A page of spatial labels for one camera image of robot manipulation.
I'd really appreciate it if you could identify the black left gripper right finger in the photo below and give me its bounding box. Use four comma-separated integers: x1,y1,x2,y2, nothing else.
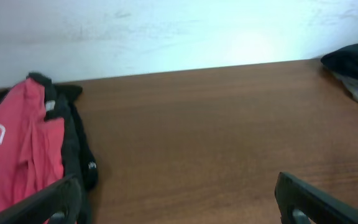
275,172,358,224

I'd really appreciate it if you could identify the red printed t-shirt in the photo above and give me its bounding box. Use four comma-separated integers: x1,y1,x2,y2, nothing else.
0,78,65,212

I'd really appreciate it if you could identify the black garment with white trim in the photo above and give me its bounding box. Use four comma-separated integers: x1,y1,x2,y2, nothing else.
0,71,99,224

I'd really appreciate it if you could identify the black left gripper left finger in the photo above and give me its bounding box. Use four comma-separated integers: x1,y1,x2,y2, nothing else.
0,175,82,224

